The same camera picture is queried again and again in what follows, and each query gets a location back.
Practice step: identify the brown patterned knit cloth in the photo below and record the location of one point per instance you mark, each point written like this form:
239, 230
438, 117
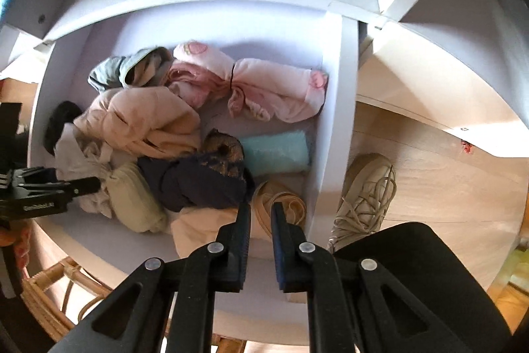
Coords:
223, 154

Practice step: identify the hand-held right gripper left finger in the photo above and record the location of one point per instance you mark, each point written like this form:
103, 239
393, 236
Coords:
241, 249

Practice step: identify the person's black trouser leg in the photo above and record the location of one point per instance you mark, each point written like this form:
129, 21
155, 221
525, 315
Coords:
421, 249

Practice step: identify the navy garment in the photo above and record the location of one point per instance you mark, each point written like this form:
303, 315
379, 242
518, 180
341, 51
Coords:
194, 183

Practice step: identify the teal towel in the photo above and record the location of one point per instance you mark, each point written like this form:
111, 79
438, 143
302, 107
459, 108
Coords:
272, 152

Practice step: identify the white cloth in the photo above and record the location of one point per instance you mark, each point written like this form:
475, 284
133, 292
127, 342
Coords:
78, 158

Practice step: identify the pink strawberry print garment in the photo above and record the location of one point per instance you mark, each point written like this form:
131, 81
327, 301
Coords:
264, 84

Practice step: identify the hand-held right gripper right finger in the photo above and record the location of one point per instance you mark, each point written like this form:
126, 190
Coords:
280, 253

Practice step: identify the black socks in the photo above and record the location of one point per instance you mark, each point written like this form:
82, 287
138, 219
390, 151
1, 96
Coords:
62, 117

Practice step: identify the grey-green garment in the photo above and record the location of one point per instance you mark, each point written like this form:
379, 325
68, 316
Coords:
111, 71

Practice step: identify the rattan chair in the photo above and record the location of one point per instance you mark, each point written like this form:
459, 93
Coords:
45, 287

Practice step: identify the peach garment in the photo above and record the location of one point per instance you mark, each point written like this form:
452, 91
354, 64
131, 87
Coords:
136, 117

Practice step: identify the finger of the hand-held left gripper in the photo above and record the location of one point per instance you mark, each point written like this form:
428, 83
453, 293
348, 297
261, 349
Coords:
84, 186

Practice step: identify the person's left hand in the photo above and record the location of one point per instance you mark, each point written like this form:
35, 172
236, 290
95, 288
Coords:
20, 243

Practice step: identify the light green cloth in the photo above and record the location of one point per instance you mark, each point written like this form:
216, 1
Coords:
132, 200

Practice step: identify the beige sneaker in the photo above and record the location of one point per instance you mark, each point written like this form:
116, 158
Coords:
363, 191

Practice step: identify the pale beige cloth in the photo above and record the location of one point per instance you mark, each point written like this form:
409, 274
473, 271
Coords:
198, 229

